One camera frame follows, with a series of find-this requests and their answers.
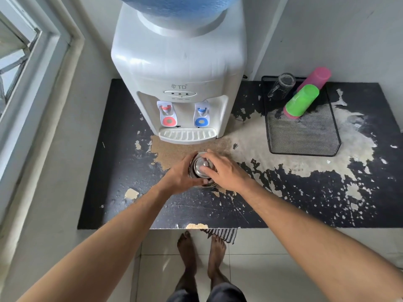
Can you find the person's right hand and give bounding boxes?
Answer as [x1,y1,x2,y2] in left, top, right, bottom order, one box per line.
[198,149,256,193]

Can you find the person's left hand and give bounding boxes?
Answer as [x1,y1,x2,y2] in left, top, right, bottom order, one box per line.
[160,153,205,195]

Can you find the stainless steel bottle lid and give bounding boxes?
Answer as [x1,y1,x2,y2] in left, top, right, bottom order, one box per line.
[193,152,216,179]

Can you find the person's right forearm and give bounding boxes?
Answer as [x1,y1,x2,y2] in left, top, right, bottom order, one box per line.
[241,179,403,302]

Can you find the person's left forearm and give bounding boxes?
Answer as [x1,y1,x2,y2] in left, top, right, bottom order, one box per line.
[17,182,172,302]

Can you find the white drip tray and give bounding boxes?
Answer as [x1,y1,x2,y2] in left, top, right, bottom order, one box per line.
[158,128,218,145]

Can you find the blue cold water tap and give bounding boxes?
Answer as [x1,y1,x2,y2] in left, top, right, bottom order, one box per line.
[193,101,211,128]

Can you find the red hot water tap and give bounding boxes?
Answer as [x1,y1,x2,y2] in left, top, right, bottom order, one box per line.
[157,101,178,127]

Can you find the person's left leg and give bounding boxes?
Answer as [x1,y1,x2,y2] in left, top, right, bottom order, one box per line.
[174,231,198,294]

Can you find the person's leg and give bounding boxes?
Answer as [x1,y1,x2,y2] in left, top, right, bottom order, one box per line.
[174,231,198,294]
[207,234,230,288]

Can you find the person's right leg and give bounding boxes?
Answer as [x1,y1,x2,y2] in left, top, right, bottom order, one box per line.
[207,234,230,288]

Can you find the white water dispenser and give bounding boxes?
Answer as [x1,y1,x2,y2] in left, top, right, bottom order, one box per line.
[111,1,247,145]

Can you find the black mesh tray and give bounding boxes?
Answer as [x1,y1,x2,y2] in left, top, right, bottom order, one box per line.
[261,75,342,157]

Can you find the clear glass mug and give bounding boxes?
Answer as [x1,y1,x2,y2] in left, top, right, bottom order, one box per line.
[268,73,296,100]

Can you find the person's dark shorts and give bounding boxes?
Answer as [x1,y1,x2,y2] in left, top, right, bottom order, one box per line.
[166,282,247,302]

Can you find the green plastic cup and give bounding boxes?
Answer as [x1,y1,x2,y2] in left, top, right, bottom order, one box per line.
[285,84,320,117]

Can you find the pink plastic cup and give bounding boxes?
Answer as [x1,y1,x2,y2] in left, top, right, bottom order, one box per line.
[283,67,332,119]

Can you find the blue water jug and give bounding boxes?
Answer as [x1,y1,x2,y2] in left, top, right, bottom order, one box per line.
[117,0,243,23]

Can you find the white window frame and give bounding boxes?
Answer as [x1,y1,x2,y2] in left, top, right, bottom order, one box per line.
[0,0,85,302]

